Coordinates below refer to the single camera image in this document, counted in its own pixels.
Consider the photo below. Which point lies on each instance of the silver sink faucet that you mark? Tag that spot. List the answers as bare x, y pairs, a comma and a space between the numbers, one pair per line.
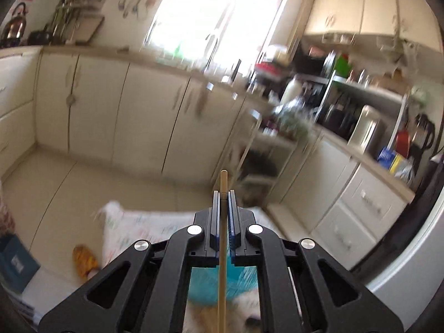
211, 47

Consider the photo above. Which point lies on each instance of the black microwave oven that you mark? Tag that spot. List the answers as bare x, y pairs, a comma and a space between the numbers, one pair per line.
310, 60

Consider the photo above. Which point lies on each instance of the white thermos bottle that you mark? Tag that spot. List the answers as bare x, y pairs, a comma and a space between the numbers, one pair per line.
290, 92

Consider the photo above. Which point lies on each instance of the kitchen window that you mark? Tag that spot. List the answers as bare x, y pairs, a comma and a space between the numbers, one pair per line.
215, 10

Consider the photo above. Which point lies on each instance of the cream electric thermos pot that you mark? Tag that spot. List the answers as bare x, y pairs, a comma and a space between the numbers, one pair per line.
367, 130

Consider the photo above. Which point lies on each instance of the bag of green vegetables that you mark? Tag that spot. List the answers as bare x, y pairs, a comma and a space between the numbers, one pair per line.
293, 118

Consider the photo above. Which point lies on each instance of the wooden chopstick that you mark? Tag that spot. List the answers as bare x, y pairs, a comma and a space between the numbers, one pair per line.
223, 182

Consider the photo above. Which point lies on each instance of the copper kettle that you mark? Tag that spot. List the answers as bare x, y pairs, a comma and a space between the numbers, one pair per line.
14, 27

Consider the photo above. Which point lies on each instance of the yellow patterned slipper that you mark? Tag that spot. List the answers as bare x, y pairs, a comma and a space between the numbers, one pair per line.
83, 258

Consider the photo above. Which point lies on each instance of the red pot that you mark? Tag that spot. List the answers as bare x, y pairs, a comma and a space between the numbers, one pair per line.
403, 142

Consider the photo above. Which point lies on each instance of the wall utensil rack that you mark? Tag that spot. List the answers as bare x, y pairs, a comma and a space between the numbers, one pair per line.
73, 7

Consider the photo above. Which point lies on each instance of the cream kitchen base cabinets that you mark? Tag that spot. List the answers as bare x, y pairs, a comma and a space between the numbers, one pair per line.
145, 111

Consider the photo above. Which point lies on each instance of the blue cardboard box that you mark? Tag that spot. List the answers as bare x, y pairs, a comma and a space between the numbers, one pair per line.
17, 263

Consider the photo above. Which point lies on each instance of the white countertop shelf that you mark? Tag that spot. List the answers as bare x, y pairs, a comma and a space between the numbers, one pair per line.
367, 92

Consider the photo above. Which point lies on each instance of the white rolling cart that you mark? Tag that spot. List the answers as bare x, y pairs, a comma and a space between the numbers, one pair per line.
253, 166

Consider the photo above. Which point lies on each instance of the turquoise plastic basket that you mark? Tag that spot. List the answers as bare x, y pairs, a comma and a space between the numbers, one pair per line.
204, 284

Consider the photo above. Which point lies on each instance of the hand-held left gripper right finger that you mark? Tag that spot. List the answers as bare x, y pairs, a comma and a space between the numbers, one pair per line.
233, 236

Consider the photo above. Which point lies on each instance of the wooden cutting board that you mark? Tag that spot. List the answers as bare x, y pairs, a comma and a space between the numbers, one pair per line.
88, 29

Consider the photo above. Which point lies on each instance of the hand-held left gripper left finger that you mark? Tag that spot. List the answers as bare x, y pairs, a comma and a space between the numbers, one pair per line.
215, 222

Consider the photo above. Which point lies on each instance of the dish rack with bowls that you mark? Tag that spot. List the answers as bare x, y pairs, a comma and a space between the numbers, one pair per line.
274, 66

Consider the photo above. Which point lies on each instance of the blue and yellow packet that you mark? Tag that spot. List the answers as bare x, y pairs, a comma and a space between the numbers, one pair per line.
392, 161

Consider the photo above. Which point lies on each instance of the black wok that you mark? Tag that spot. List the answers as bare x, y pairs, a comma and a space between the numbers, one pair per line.
40, 36

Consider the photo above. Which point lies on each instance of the floral white tablecloth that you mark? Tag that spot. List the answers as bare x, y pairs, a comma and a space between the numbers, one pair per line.
145, 222

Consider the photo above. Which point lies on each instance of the cream wall cabinets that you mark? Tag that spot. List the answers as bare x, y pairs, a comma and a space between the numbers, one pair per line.
347, 10

